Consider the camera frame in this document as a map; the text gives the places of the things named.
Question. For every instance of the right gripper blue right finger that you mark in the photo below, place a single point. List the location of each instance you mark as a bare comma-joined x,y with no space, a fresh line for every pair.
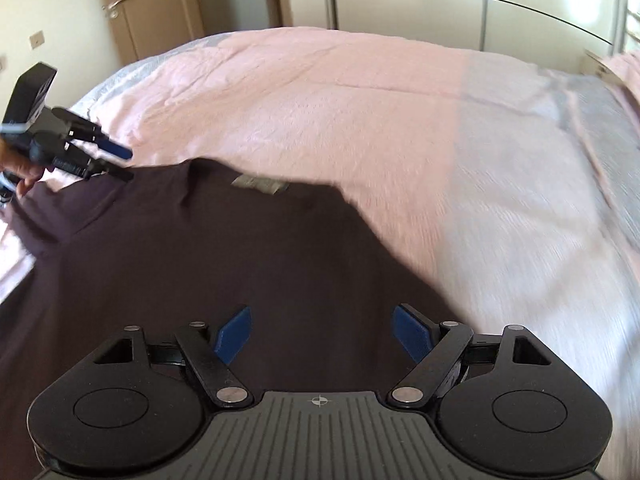
414,335

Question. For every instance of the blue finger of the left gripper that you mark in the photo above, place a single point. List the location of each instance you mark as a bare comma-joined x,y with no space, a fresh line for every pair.
114,149
103,166

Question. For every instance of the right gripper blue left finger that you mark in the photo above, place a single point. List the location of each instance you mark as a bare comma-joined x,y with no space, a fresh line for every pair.
233,336

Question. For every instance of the dark brown shirt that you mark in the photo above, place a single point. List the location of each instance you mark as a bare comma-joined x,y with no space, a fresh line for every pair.
185,243

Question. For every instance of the folded pink clothes pile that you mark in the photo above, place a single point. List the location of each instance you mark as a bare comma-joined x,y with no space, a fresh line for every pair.
620,73

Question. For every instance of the person's left hand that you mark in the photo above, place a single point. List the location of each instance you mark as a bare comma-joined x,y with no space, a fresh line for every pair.
27,172

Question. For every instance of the beige wooden door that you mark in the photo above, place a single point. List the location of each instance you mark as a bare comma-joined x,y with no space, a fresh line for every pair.
143,28

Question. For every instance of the pink bedspread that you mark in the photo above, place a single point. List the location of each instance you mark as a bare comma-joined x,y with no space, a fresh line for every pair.
511,190

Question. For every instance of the white wardrobe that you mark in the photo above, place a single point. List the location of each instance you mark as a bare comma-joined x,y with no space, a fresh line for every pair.
556,34

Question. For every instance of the wall light switch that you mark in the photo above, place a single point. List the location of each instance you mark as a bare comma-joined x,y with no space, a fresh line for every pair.
37,40

